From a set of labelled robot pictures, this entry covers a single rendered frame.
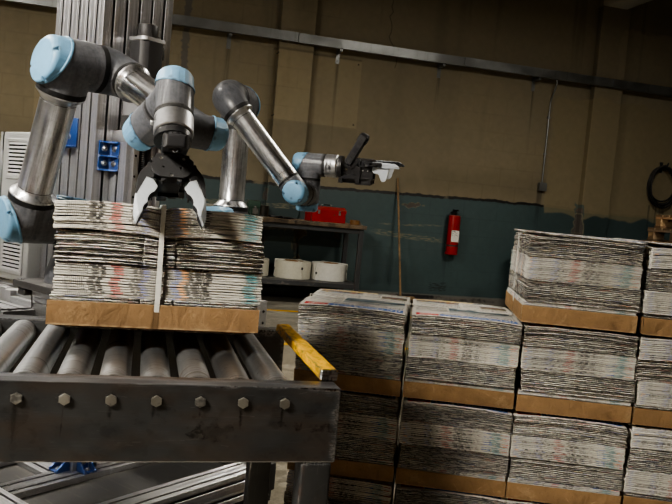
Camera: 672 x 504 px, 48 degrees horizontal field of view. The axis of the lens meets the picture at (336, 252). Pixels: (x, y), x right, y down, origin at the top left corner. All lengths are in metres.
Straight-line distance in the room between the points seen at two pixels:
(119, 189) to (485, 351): 1.14
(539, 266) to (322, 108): 6.93
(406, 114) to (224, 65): 2.19
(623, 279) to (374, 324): 0.64
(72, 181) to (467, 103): 7.36
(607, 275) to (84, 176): 1.49
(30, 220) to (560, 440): 1.44
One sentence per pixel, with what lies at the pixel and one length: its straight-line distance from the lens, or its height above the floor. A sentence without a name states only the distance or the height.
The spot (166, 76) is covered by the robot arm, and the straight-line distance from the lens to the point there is 1.51.
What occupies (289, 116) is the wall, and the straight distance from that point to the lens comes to 8.57.
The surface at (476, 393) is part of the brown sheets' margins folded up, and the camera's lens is 2.00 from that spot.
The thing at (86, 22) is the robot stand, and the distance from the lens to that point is 2.41.
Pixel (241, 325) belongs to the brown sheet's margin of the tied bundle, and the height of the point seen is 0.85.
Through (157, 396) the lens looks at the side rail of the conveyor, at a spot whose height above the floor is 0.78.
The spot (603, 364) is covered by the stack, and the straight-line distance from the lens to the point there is 2.03.
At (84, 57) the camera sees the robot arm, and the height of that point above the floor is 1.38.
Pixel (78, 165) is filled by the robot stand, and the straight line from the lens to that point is 2.36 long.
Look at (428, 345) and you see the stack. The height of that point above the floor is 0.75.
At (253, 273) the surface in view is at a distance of 1.41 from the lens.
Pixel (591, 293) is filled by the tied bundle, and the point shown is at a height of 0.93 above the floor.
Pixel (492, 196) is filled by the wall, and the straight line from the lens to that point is 9.43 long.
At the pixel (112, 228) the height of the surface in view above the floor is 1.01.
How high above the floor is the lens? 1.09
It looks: 4 degrees down
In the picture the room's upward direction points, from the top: 5 degrees clockwise
